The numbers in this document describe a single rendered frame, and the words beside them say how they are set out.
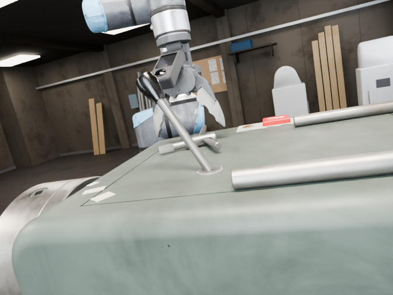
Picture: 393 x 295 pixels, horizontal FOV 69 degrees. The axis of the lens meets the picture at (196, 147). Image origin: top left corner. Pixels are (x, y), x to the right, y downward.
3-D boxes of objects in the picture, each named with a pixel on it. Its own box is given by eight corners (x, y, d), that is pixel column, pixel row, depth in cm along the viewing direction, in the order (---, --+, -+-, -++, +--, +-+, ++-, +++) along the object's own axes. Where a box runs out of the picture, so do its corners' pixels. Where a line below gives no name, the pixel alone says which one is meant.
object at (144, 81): (170, 100, 43) (164, 69, 42) (163, 103, 40) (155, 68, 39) (146, 105, 44) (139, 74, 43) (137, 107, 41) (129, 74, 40)
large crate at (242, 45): (254, 48, 695) (252, 40, 692) (251, 47, 662) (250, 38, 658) (234, 53, 713) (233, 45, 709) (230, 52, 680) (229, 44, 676)
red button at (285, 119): (289, 122, 69) (288, 113, 68) (291, 126, 63) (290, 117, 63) (263, 126, 70) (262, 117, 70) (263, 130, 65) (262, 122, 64)
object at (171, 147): (160, 156, 55) (217, 143, 57) (158, 145, 54) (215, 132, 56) (159, 154, 57) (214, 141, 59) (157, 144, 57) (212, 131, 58)
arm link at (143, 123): (140, 144, 114) (131, 110, 111) (173, 137, 114) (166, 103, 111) (136, 150, 102) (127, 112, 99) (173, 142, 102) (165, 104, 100)
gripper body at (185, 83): (206, 91, 65) (196, 36, 63) (197, 93, 57) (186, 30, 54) (175, 97, 67) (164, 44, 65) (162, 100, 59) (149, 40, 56)
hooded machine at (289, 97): (310, 124, 696) (303, 62, 667) (311, 129, 639) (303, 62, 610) (279, 128, 723) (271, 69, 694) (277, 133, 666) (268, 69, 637)
